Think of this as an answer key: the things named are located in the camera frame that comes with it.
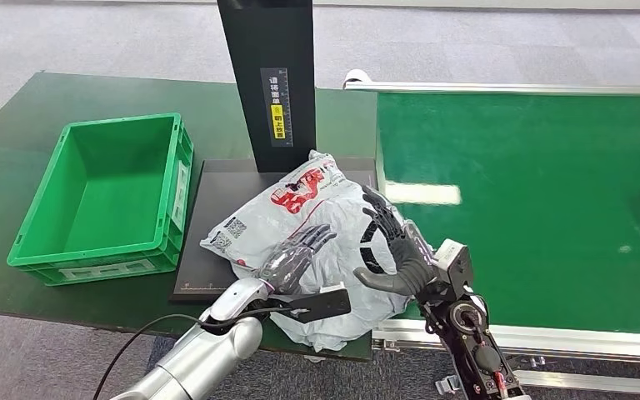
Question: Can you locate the dark green table mat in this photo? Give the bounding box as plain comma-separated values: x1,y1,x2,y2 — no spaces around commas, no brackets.
0,71,380,363

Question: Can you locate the black scanner column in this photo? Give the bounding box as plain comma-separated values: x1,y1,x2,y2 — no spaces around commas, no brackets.
215,0,319,174

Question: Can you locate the green conveyor belt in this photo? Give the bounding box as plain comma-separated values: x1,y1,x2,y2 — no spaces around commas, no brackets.
374,91,640,337

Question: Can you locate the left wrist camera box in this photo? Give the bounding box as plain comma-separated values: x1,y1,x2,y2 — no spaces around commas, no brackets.
288,282,353,326

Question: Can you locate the yellow and black column label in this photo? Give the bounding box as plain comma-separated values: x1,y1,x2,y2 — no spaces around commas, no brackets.
259,67,294,149

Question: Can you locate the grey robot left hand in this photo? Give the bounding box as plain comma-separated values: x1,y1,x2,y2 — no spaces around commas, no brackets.
257,223,338,297

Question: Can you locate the black scanner base plate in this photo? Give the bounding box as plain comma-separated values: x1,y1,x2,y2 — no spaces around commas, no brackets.
171,157,380,304

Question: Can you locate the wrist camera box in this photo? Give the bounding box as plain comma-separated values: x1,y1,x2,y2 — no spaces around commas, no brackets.
432,238,474,294
288,282,353,326

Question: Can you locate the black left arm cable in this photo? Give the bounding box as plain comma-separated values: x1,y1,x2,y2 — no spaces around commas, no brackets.
92,307,294,400

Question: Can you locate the white printed courier package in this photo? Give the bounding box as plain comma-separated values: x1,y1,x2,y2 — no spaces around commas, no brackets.
198,149,438,354

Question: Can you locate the green plastic crate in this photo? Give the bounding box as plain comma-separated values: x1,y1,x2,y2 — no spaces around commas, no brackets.
6,112,195,288

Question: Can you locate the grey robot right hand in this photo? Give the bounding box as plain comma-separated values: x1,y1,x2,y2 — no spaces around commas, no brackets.
352,185,443,298

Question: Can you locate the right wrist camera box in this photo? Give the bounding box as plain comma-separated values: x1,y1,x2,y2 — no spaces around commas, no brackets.
432,238,474,294

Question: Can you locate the aluminium conveyor rail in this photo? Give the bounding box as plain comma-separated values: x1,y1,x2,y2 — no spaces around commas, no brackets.
370,318,640,397
342,68,640,97

